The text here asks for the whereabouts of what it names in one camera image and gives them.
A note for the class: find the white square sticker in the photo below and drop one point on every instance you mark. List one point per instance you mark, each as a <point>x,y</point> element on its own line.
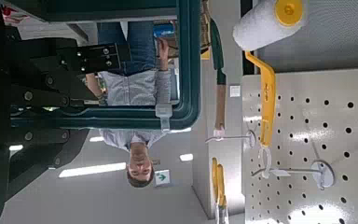
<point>235,91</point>

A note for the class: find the green exit sign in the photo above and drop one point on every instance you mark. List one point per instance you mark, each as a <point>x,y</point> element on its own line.
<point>162,178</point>

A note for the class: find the yellow pliers in package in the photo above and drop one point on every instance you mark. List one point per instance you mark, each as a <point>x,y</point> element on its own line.
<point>220,183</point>

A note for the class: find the person in grey shirt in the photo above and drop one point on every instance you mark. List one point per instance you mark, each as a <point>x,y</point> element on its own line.
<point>133,90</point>

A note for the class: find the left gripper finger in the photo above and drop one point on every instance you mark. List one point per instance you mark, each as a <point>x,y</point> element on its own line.
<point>43,81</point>
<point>40,146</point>

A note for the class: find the ceiling light panel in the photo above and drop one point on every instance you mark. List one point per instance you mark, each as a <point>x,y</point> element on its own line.
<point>96,139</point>
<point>186,157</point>
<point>93,170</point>

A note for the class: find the grey display stand panel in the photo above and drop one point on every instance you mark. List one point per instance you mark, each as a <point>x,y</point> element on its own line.
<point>338,37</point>

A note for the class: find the white pegboard hook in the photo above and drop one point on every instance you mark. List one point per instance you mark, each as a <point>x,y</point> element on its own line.
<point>321,174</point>
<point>230,137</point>

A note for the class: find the white perforated pegboard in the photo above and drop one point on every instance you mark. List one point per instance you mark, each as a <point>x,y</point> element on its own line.
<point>298,124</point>

